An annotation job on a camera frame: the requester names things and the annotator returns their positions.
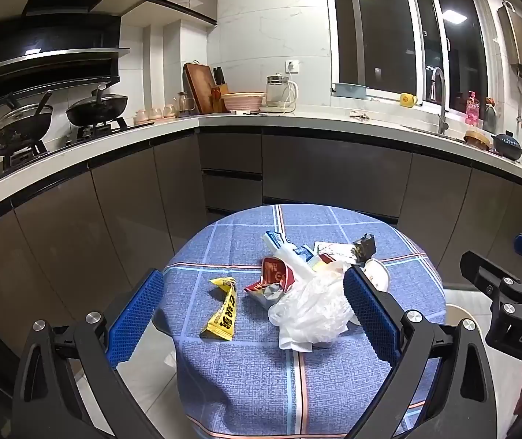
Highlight yellow snack wrapper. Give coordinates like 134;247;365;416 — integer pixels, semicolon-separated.
201;277;239;341

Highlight pink soap bottle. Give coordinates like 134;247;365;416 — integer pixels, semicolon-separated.
465;91;480;125

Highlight black range hood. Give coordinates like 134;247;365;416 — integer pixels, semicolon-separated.
0;0;131;117

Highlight white paper cup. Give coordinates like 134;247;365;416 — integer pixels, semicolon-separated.
362;258;391;293

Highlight sliding window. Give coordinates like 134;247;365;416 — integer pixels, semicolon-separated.
325;0;491;115

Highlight white plastic bag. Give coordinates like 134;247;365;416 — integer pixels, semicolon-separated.
268;260;360;353

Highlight glass electric kettle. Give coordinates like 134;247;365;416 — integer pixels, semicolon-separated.
265;73;299;113

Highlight steel faucet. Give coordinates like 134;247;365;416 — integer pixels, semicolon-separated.
426;67;449;135

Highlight glass jar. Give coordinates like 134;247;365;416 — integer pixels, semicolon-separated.
177;92;196;117

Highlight blue plaid tablecloth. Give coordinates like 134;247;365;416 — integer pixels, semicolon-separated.
163;203;447;439

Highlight bamboo steamer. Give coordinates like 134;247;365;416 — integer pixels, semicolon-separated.
465;129;491;149

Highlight blue tray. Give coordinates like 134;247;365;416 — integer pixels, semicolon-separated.
336;83;367;98

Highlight black gas stove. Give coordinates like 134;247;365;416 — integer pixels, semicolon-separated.
0;116;156;181

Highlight wall water heater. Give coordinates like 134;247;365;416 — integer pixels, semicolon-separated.
498;2;522;85

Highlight black crumpled wrapper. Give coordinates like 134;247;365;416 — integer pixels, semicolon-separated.
351;233;377;263

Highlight black wok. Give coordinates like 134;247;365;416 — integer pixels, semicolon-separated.
66;85;130;127

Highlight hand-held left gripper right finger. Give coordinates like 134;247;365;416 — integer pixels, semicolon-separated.
343;265;497;439

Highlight red snack wrapper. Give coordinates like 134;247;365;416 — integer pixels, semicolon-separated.
244;257;296;309

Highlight pink basket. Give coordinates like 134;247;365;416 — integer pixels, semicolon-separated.
222;92;267;111

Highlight dark small bottle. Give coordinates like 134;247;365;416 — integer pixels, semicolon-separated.
483;97;497;131

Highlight wooden cutting board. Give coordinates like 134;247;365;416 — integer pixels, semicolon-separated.
183;61;218;114

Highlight dark blue pot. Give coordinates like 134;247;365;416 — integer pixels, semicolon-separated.
492;132;522;161

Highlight dark lower kitchen cabinets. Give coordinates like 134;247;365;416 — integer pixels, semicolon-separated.
0;128;522;376

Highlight pan with glass lid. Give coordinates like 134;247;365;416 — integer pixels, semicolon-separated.
0;91;54;156

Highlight blue and white carton box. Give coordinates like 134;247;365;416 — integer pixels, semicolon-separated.
262;231;319;279

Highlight white round stool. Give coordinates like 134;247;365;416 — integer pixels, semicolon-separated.
444;302;477;330

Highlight wooden knife block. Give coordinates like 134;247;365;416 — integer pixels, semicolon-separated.
212;67;231;113

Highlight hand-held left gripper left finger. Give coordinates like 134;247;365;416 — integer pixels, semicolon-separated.
11;269;165;439

